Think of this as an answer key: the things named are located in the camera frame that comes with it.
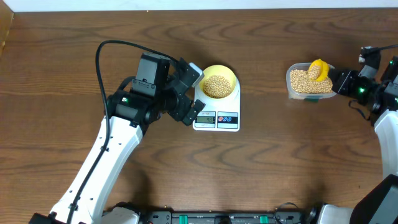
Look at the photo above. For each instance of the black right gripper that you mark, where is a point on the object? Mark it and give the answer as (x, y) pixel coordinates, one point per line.
(343, 89)

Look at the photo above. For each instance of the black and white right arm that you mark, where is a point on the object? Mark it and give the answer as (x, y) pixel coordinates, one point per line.
(380, 98)

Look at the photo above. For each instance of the yellow measuring scoop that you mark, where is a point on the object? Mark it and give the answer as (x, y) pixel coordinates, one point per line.
(318, 70)

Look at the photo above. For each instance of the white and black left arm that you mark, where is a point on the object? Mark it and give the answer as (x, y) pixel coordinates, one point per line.
(159, 86)

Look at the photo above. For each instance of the pale yellow plastic bowl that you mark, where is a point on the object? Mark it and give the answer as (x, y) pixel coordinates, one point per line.
(222, 71)

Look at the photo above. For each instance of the soybeans in yellow bowl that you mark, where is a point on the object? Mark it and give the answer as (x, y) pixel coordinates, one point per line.
(217, 87)

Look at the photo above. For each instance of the clear container of soybeans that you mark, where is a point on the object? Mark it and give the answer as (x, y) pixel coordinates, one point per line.
(301, 87)

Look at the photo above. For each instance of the white digital kitchen scale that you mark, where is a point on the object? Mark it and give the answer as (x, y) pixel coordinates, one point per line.
(219, 114)

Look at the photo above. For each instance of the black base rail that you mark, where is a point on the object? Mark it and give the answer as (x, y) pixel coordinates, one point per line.
(167, 217)

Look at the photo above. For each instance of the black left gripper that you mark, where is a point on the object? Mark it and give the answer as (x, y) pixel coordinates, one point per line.
(179, 112)

